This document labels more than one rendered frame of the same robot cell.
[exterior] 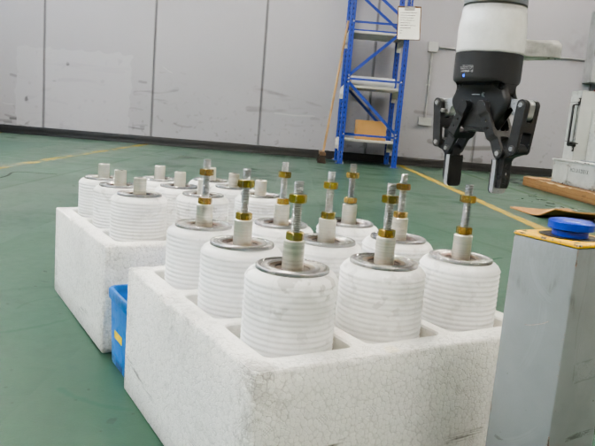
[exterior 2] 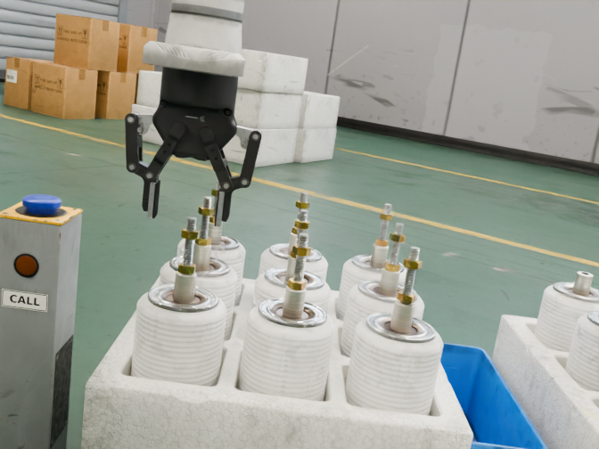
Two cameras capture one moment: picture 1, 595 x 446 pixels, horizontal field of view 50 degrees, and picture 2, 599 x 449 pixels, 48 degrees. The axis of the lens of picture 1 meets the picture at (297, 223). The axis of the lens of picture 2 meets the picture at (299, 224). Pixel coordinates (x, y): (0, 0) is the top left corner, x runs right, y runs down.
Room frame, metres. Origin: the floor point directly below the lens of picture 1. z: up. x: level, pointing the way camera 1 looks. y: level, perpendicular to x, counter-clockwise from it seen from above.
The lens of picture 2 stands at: (1.19, -0.74, 0.51)
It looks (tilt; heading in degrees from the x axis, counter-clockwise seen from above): 13 degrees down; 120
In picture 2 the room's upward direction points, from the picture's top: 8 degrees clockwise
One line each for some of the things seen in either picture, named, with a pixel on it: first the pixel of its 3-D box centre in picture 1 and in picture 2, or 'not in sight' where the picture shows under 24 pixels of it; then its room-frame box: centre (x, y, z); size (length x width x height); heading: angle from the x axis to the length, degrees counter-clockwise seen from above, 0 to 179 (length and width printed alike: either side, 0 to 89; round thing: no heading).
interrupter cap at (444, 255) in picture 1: (460, 257); (183, 298); (0.75, -0.20, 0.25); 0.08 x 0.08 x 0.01
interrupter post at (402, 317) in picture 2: (349, 214); (402, 316); (0.95, -0.08, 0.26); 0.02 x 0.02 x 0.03
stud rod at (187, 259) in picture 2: (466, 215); (188, 252); (0.75, -0.20, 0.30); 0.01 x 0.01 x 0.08
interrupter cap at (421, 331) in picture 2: (348, 223); (400, 328); (0.95, -0.08, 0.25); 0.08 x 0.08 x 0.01
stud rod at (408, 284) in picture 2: (351, 188); (409, 281); (0.95, -0.08, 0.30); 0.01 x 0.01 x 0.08
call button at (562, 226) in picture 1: (570, 230); (41, 207); (0.58, -0.25, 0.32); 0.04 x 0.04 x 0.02
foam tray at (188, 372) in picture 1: (314, 361); (276, 396); (0.79, -0.04, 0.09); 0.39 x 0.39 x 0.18; 31
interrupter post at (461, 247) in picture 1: (461, 248); (184, 287); (0.75, -0.20, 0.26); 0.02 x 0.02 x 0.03
